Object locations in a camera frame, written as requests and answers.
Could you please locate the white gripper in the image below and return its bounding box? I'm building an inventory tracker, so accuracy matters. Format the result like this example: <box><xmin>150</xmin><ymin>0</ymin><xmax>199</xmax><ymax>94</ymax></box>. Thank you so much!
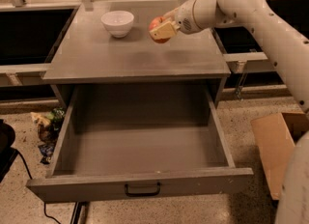
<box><xmin>149</xmin><ymin>0</ymin><xmax>200</xmax><ymax>41</ymax></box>

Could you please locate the pile of snack bags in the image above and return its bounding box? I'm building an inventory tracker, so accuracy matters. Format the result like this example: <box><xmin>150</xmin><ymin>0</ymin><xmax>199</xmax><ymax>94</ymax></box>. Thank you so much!
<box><xmin>30</xmin><ymin>107</ymin><xmax>66</xmax><ymax>164</ymax></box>

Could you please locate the grey counter cabinet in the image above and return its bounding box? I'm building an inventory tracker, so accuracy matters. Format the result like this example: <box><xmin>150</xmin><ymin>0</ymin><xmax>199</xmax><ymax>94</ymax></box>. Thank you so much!
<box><xmin>43</xmin><ymin>0</ymin><xmax>230</xmax><ymax>101</ymax></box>

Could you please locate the open grey drawer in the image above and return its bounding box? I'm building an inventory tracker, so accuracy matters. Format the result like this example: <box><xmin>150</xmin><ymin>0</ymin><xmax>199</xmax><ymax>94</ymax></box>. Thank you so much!
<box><xmin>27</xmin><ymin>82</ymin><xmax>253</xmax><ymax>203</ymax></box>

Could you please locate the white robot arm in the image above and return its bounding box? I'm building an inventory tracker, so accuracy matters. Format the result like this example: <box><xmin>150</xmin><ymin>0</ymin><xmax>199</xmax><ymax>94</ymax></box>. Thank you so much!
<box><xmin>149</xmin><ymin>0</ymin><xmax>309</xmax><ymax>224</ymax></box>

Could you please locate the cardboard box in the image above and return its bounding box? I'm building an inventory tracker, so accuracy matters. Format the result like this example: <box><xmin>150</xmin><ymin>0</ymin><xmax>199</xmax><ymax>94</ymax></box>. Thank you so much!
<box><xmin>251</xmin><ymin>112</ymin><xmax>309</xmax><ymax>200</ymax></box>

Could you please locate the white ceramic bowl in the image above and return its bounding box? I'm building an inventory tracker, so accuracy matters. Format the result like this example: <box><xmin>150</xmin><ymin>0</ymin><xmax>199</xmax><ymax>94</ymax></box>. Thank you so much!
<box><xmin>100</xmin><ymin>11</ymin><xmax>134</xmax><ymax>38</ymax></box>

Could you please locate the black cable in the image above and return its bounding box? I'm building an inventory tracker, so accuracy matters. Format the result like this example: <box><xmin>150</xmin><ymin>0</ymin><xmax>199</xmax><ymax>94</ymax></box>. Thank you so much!
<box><xmin>15</xmin><ymin>149</ymin><xmax>62</xmax><ymax>224</ymax></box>

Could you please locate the metal bracket under shelf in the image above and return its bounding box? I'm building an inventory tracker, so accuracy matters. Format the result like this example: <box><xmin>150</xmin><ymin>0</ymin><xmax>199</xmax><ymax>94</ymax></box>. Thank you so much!
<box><xmin>235</xmin><ymin>61</ymin><xmax>247</xmax><ymax>100</ymax></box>

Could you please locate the black drawer handle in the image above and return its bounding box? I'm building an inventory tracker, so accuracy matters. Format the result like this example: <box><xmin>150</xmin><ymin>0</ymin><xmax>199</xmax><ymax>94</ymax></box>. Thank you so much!
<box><xmin>124</xmin><ymin>182</ymin><xmax>161</xmax><ymax>198</ymax></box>

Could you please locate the red apple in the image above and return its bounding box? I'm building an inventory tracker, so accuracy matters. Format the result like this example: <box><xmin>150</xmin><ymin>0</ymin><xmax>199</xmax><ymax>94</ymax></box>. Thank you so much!
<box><xmin>149</xmin><ymin>16</ymin><xmax>171</xmax><ymax>43</ymax></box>

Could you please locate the black device at left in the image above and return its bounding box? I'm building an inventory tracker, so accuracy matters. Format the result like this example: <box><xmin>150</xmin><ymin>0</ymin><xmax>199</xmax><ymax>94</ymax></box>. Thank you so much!
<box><xmin>0</xmin><ymin>119</ymin><xmax>17</xmax><ymax>182</ymax></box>

